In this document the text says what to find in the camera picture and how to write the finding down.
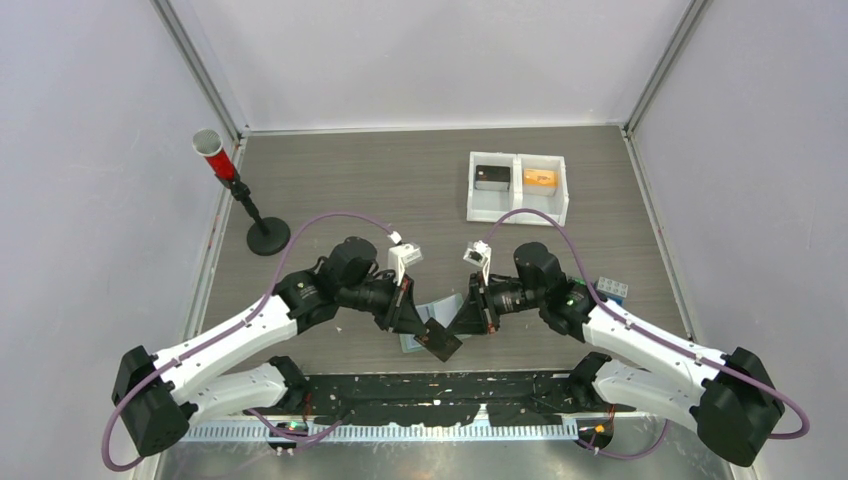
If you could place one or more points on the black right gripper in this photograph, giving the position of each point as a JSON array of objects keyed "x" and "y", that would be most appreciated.
[{"x": 479, "y": 312}]

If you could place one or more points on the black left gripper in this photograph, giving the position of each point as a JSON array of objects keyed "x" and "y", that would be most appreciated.
[{"x": 400, "y": 312}]

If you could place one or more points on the green card holder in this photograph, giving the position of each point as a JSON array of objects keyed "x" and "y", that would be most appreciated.
[{"x": 442, "y": 310}]

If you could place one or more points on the black credit card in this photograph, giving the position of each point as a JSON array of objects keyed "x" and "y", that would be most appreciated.
[{"x": 438, "y": 341}]

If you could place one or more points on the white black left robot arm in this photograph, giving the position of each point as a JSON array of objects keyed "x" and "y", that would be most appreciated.
[{"x": 160, "y": 396}]

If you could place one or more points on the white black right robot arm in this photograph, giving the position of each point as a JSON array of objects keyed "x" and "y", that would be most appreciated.
[{"x": 726, "y": 399}]

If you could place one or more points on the grey lego brick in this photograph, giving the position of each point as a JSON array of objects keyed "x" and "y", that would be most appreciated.
[{"x": 612, "y": 288}]

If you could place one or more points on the white two-compartment bin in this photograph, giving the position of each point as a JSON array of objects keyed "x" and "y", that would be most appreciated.
[{"x": 489, "y": 206}]

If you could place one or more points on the black box in bin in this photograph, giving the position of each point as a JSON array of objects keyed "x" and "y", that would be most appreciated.
[{"x": 492, "y": 178}]

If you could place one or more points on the orange box in bin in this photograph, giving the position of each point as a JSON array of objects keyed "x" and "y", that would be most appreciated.
[{"x": 540, "y": 182}]

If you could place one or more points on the red microphone on stand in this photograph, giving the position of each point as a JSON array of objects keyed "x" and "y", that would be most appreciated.
[{"x": 267, "y": 235}]

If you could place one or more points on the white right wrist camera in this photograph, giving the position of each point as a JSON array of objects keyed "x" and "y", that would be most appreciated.
[{"x": 478, "y": 254}]

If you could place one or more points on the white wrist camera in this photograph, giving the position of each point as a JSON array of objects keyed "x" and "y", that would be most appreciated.
[
  {"x": 478, "y": 254},
  {"x": 401, "y": 256}
]

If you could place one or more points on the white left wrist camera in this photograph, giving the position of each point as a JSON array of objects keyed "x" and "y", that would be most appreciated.
[{"x": 401, "y": 256}]

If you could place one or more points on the aluminium front rail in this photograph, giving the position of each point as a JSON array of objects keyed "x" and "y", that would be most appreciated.
[{"x": 285, "y": 430}]

